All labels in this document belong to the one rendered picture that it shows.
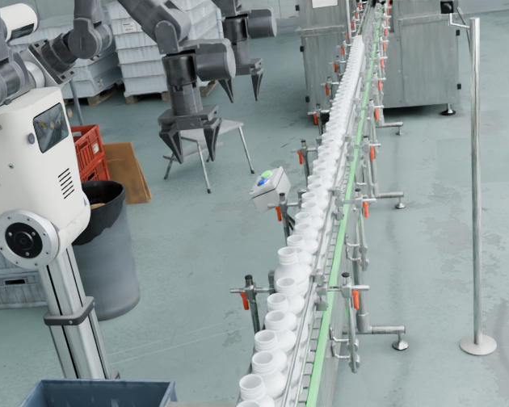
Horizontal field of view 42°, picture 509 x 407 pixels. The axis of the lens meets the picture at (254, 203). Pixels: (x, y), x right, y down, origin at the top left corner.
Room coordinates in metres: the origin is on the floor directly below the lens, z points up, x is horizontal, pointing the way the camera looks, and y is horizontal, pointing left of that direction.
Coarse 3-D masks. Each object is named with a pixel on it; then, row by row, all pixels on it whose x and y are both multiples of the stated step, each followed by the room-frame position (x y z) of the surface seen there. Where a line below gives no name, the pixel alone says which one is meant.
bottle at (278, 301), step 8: (272, 296) 1.07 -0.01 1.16; (280, 296) 1.07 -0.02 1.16; (272, 304) 1.04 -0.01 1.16; (280, 304) 1.04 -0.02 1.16; (288, 312) 1.05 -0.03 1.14; (264, 320) 1.06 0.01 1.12; (288, 320) 1.04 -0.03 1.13; (296, 320) 1.05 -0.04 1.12; (288, 328) 1.03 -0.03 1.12; (296, 328) 1.04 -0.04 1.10; (296, 336) 1.04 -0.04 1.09
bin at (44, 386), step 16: (48, 384) 1.22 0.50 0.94; (64, 384) 1.21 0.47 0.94; (80, 384) 1.20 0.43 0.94; (96, 384) 1.19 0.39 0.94; (112, 384) 1.18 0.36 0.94; (128, 384) 1.17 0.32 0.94; (144, 384) 1.16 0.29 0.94; (160, 384) 1.15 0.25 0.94; (32, 400) 1.18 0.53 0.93; (48, 400) 1.22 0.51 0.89; (64, 400) 1.21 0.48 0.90; (80, 400) 1.20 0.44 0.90; (96, 400) 1.19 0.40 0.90; (112, 400) 1.18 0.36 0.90; (128, 400) 1.17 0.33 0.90; (144, 400) 1.17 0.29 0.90; (160, 400) 1.16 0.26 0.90; (176, 400) 1.15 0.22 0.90
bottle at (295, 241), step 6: (288, 240) 1.29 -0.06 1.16; (294, 240) 1.30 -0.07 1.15; (300, 240) 1.30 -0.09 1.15; (288, 246) 1.28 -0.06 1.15; (294, 246) 1.27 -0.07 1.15; (300, 246) 1.27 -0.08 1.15; (306, 252) 1.28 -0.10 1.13; (306, 258) 1.27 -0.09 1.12; (312, 264) 1.28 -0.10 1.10; (312, 270) 1.27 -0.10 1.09
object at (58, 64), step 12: (60, 36) 1.74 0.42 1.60; (36, 48) 1.73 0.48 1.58; (48, 48) 1.73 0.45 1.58; (60, 48) 1.72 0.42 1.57; (48, 60) 1.72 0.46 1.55; (60, 60) 1.72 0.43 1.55; (72, 60) 1.74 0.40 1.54; (48, 72) 1.72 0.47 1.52; (60, 72) 1.74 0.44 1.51; (72, 72) 1.79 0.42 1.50; (60, 84) 1.72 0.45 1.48
